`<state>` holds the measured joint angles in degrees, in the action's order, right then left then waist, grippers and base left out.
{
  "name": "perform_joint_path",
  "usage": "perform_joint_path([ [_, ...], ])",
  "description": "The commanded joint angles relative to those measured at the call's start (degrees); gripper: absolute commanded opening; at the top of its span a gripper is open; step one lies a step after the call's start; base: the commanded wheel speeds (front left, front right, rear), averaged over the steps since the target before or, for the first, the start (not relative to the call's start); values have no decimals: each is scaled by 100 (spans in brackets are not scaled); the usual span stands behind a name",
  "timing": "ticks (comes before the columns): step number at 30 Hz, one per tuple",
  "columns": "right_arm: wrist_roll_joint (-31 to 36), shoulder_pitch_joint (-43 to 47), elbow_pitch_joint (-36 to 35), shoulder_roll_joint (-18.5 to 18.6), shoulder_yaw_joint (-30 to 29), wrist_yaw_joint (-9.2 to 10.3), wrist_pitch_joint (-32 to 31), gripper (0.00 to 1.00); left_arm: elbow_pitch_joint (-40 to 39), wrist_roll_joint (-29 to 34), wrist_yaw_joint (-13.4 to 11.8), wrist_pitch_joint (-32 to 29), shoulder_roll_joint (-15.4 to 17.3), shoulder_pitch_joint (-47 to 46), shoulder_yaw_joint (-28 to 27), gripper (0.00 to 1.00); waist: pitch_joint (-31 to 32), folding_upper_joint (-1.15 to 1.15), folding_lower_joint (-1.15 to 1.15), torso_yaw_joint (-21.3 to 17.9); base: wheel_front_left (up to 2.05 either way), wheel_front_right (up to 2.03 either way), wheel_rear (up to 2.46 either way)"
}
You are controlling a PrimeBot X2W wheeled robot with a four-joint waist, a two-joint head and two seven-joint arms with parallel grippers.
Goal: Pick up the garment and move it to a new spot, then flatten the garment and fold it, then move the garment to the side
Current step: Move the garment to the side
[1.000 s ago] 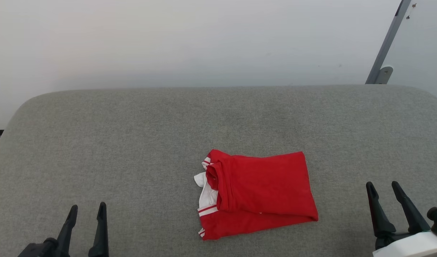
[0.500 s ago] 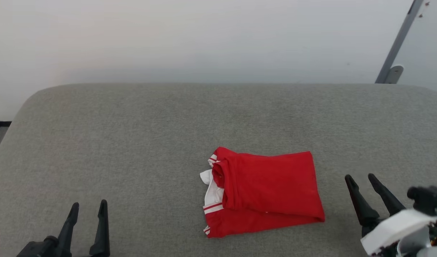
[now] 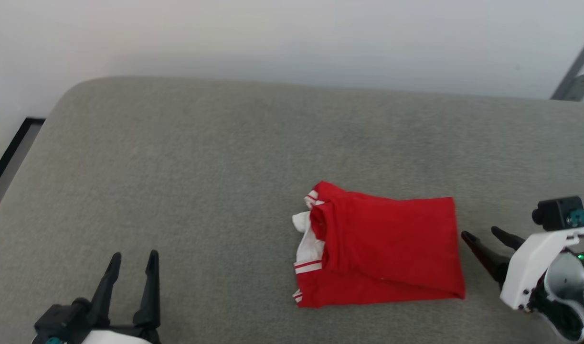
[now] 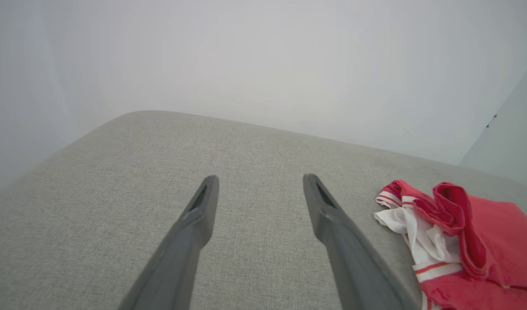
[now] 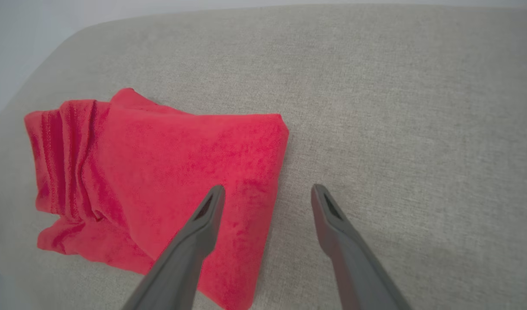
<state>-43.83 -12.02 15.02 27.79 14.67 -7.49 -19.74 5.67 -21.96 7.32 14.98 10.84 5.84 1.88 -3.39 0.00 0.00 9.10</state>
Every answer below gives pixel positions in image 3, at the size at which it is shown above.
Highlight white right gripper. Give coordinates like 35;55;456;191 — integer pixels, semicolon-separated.
461;226;584;312

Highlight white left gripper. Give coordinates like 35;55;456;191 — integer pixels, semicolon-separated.
77;249;162;344

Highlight red and white basketball jersey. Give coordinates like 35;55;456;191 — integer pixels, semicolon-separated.
292;181;466;309

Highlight black floor trim strip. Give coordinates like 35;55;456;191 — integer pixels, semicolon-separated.
0;117;47;202

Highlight grey metal pole bracket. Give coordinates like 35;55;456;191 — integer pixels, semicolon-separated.
562;74;584;102

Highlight grey metal frame pole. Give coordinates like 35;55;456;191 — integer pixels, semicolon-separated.
550;26;584;101

